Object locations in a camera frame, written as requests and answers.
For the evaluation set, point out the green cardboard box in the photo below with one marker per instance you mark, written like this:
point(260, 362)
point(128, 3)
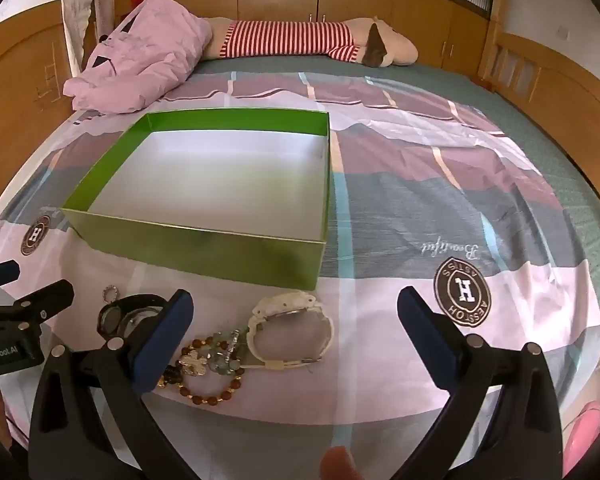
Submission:
point(220, 180)

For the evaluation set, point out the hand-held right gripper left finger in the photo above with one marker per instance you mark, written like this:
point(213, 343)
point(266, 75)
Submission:
point(162, 340)

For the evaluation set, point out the white wrist watch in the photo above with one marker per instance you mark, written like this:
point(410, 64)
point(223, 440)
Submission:
point(325, 332)

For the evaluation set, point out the striped plush toy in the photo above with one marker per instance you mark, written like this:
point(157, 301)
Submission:
point(285, 37)

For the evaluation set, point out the black wrist watch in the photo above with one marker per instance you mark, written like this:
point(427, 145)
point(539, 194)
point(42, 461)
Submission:
point(112, 317)

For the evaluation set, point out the printed patchwork blanket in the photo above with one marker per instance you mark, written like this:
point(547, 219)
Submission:
point(405, 200)

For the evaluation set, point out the person's right hand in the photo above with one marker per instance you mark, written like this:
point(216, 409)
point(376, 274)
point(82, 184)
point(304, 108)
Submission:
point(339, 465)

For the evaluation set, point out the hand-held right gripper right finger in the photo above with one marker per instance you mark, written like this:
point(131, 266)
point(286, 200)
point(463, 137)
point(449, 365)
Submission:
point(427, 340)

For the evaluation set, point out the wooden wall cabinets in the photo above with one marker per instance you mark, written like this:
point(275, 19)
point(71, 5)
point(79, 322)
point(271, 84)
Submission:
point(360, 0)

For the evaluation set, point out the green bed sheet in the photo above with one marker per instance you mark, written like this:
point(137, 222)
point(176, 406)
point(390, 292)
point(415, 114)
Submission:
point(530, 125)

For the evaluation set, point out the pink round object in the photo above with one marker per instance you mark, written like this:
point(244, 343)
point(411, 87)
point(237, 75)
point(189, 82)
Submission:
point(587, 430)

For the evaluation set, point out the hanging towel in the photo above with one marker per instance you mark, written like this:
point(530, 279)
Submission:
point(77, 25)

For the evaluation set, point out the silver flower brooch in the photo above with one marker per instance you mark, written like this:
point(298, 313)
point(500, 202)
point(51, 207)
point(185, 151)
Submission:
point(192, 364)

